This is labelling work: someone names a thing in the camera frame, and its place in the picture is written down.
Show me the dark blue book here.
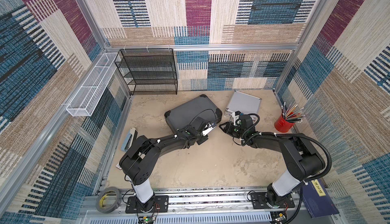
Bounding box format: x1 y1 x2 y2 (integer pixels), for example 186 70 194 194
303 179 339 219

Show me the silver aluminium poker case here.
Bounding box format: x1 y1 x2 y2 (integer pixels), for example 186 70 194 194
224 91 262 117

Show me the grey tape roll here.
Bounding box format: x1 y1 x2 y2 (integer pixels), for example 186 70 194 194
95 186 122 214

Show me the white mesh wall basket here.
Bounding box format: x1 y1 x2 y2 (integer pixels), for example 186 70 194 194
66 53 117 117

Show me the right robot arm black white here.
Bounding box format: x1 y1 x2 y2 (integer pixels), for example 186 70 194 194
219 113 332 208

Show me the red pencil cup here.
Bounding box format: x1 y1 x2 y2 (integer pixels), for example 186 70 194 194
274 115 295 133

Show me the blue grey stapler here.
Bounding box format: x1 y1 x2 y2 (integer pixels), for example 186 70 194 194
121 127 138 152

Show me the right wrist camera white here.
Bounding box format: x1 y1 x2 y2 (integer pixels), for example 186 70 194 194
232 111 243 126

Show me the dark grey poker case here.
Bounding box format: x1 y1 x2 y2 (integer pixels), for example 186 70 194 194
164 94 222 132

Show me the black mesh shelf rack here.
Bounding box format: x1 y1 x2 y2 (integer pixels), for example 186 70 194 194
115 48 178 96

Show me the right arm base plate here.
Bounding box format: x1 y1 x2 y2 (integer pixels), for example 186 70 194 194
247 191 296 209

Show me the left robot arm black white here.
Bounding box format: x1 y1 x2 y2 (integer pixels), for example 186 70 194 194
119 117 217 205

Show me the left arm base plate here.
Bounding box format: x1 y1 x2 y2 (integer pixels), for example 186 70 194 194
125 195 169 214

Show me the bundle of coloured pencils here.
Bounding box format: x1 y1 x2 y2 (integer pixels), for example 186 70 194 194
281 103 305 123

